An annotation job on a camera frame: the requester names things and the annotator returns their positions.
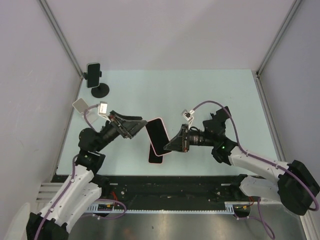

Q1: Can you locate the purple cable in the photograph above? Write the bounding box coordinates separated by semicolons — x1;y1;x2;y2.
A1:
33;104;127;240
189;100;320;238

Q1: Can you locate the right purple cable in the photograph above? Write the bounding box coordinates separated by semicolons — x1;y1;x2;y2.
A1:
189;100;320;238

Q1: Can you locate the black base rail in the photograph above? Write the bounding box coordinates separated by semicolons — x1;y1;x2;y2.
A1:
93;175;258;211

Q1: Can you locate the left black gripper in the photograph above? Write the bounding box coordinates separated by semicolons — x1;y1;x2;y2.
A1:
95;110;147;152

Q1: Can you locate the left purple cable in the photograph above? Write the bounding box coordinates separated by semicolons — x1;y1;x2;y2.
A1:
33;104;127;240

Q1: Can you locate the pink case phone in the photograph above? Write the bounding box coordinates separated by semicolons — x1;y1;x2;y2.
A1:
145;117;171;157
148;144;163;164

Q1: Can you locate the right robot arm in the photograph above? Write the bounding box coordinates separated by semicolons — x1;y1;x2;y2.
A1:
164;123;320;216

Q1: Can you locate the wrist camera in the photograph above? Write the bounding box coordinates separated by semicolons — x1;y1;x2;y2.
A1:
97;101;108;118
181;109;195;129

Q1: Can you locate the white cable duct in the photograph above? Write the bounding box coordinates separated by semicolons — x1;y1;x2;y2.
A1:
84;201;245;216

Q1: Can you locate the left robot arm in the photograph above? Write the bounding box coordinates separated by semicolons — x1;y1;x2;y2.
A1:
26;110;148;240

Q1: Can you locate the black round-base phone stand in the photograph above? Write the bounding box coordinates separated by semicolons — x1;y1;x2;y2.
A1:
82;71;110;99

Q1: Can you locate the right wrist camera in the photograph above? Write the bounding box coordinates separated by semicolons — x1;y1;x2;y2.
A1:
181;109;195;129

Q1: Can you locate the white phone stand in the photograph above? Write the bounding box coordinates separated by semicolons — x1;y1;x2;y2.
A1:
72;98;98;124

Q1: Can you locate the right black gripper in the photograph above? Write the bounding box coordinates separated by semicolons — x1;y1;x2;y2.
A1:
164;123;216;153

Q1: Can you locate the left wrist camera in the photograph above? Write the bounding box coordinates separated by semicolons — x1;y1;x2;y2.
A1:
97;101;108;118

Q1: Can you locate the black square-base phone stand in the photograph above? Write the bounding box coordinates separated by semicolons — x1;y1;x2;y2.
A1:
202;106;230;136

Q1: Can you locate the grey case phone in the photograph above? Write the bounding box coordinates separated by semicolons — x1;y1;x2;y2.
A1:
86;62;101;88

